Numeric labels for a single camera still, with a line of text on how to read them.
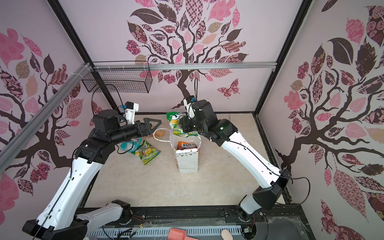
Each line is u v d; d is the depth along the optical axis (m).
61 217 0.36
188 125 0.58
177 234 0.69
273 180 0.40
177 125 0.65
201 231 0.70
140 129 0.54
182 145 0.95
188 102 0.57
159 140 0.73
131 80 0.80
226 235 0.67
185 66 0.93
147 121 0.54
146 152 0.93
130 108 0.56
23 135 0.54
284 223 0.72
